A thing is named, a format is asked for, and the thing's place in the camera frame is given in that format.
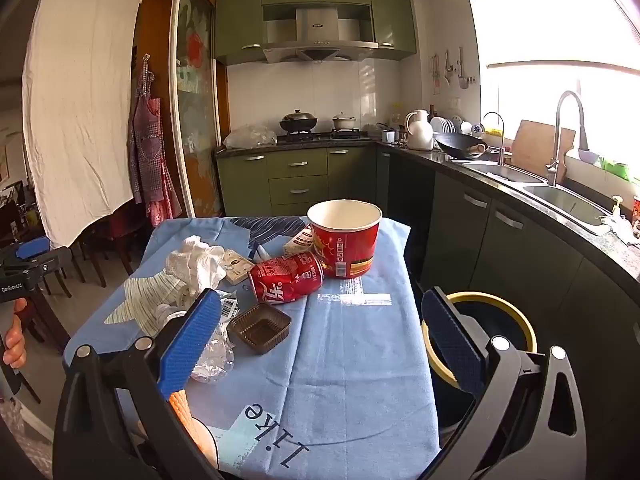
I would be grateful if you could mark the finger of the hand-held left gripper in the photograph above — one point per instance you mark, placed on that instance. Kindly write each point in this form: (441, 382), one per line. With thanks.
(32, 248)

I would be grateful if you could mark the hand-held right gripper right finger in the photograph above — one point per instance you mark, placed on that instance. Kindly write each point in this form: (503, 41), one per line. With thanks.
(450, 340)

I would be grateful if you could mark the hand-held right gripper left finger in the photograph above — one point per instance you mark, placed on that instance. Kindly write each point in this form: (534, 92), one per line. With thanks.
(192, 340)

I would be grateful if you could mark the clear plastic water bottle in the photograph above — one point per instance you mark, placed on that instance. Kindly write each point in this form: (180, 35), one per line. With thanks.
(215, 355)

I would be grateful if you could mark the yellow rim trash bin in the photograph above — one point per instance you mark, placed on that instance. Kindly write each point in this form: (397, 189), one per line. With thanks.
(500, 320)

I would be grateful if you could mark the white tissue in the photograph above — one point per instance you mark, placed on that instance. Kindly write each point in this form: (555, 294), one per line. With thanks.
(195, 265)

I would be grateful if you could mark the red soda can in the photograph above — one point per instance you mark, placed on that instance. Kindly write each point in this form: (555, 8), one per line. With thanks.
(285, 280)

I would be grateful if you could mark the small blue white wrapper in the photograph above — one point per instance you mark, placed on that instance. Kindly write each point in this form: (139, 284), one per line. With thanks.
(260, 252)

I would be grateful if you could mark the red paper bucket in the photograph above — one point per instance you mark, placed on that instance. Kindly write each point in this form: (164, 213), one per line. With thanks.
(350, 245)

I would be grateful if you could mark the white snack packet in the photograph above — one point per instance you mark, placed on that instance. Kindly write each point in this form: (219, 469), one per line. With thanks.
(297, 242)

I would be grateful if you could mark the person's left hand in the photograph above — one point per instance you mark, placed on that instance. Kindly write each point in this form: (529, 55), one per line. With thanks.
(16, 345)

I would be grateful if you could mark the dark wooden chair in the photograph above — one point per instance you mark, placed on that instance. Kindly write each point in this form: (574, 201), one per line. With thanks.
(45, 320)
(117, 245)

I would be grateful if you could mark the brown plastic tray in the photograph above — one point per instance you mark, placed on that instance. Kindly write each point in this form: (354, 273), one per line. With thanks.
(260, 330)

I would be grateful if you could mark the beige card box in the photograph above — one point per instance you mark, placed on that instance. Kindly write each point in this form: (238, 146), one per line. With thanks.
(237, 266)

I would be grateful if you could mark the blue star print tablecloth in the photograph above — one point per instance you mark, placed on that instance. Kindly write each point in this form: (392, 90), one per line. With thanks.
(350, 360)

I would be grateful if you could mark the dark lower cabinets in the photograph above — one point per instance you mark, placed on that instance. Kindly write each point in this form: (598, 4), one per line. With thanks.
(500, 250)

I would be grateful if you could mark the red checkered apron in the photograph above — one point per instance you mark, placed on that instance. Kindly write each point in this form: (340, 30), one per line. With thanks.
(162, 195)

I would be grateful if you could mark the white hanging sheet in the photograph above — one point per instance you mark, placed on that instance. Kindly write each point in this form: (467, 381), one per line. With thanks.
(80, 110)

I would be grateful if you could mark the purple plaid apron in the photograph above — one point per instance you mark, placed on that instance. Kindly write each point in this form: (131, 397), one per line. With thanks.
(140, 135)

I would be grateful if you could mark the steel double sink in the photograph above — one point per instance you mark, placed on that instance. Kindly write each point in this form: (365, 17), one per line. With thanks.
(555, 197)

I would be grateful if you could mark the green lower cabinets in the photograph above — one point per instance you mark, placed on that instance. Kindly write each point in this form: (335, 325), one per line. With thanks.
(300, 180)

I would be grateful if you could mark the green cabinets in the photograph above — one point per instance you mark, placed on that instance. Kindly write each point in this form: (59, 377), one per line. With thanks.
(300, 180)
(237, 20)

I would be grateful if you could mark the wooden cutting board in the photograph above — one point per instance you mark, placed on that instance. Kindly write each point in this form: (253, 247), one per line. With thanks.
(530, 150)

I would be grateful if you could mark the small steel faucet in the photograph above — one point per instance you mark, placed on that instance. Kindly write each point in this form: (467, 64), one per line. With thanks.
(501, 140)

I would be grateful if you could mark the white thermos jug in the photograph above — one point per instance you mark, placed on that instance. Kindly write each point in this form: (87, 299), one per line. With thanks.
(420, 132)

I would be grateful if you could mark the clear plastic bag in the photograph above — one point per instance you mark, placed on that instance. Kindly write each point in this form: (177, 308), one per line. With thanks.
(250, 137)

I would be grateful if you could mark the small steel mug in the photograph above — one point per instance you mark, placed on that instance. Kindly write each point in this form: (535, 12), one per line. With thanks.
(388, 136)

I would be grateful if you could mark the white cup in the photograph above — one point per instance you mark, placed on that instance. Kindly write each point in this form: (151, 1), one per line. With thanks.
(466, 127)

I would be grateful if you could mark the sliding glass door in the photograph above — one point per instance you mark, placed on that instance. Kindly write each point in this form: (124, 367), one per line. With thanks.
(195, 110)

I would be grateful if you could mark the soap pump bottle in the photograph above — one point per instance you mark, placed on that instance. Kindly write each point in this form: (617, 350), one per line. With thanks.
(618, 207)

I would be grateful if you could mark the stack of white plates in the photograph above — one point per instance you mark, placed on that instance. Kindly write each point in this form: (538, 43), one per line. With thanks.
(445, 125)

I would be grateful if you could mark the red box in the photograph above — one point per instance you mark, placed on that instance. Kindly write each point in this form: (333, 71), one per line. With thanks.
(636, 215)

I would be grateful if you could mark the dark blue bowl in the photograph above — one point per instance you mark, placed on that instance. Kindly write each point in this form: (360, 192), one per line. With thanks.
(587, 156)

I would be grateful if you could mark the yellow oil bottle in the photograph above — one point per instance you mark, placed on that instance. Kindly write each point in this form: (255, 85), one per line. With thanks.
(396, 116)

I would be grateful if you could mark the green packet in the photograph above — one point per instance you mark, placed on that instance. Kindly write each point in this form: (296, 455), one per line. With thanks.
(612, 169)

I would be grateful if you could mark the tall steel faucet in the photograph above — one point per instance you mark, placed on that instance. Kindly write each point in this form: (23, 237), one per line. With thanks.
(559, 130)

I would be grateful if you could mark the black gas stove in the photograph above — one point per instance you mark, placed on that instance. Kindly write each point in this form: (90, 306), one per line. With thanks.
(320, 137)

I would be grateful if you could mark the black lidded wok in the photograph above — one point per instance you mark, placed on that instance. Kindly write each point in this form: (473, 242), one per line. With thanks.
(298, 122)

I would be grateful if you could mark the white cooking pot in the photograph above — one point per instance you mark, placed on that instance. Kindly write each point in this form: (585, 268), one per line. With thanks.
(344, 122)

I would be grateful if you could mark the hanging kitchen utensils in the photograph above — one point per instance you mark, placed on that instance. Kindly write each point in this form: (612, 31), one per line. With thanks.
(447, 70)

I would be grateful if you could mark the green upper cabinets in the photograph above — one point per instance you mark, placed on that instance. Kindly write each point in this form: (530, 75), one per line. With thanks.
(237, 20)

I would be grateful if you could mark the window with white blind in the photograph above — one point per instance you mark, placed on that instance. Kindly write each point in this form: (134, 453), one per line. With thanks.
(550, 35)

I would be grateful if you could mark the steel range hood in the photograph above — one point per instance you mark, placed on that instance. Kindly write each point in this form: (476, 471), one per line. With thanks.
(320, 35)

